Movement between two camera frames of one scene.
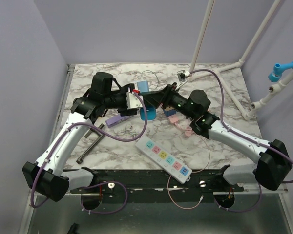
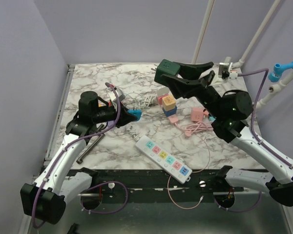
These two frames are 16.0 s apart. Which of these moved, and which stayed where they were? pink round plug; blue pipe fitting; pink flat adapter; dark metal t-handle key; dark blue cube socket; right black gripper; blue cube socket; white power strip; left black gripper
Moved: left black gripper; blue cube socket; right black gripper
Stayed: pink round plug; white power strip; pink flat adapter; dark blue cube socket; dark metal t-handle key; blue pipe fitting
